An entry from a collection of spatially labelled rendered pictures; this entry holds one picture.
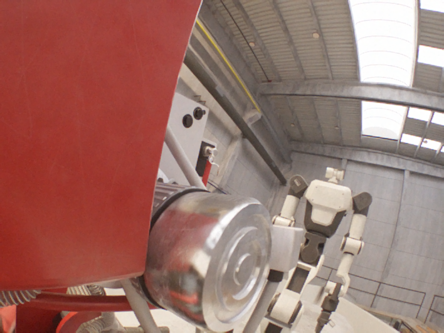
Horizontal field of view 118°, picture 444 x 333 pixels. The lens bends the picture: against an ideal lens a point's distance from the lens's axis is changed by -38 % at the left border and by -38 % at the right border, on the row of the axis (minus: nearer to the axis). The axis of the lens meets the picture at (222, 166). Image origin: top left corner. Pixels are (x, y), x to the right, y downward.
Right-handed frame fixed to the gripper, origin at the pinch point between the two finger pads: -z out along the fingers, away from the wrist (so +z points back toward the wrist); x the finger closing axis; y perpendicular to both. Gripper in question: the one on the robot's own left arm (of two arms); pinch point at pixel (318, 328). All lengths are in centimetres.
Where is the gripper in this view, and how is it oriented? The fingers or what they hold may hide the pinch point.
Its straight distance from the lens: 128.2
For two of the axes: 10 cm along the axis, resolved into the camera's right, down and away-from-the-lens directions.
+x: -3.5, -5.8, -7.4
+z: 4.7, -7.9, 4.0
